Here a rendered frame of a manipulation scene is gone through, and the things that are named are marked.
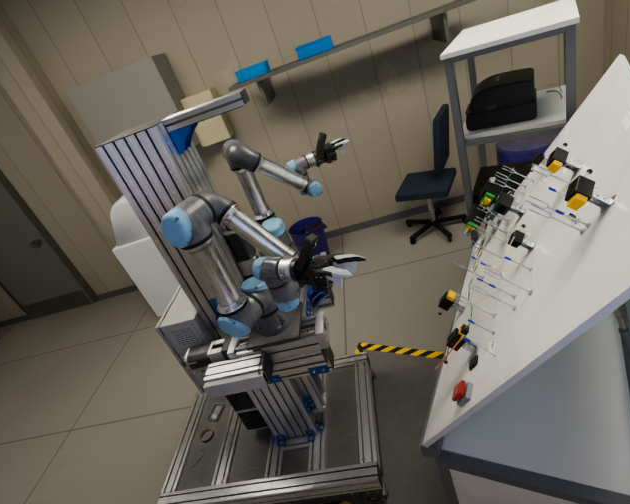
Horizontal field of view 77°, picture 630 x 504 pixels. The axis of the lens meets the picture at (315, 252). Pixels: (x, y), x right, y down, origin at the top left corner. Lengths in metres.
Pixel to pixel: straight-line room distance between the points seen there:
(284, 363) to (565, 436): 1.03
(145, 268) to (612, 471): 3.83
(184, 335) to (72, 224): 3.77
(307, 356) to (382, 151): 2.94
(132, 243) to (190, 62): 1.82
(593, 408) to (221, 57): 3.80
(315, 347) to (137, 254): 2.87
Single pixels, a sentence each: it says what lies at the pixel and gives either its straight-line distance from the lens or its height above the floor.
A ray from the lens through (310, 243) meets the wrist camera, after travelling 1.06.
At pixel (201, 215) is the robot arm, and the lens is 1.31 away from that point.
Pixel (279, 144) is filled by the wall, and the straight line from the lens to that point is 4.26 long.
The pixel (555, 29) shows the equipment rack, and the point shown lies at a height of 1.83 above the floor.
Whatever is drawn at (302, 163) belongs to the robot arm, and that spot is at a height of 1.57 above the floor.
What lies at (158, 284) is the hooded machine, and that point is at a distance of 4.37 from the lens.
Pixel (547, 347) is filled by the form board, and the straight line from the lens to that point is 1.03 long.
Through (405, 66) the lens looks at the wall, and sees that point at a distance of 4.14.
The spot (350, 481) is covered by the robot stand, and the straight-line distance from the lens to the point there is 2.26.
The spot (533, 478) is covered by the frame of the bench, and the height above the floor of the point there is 0.80.
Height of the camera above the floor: 2.15
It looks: 29 degrees down
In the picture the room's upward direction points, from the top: 21 degrees counter-clockwise
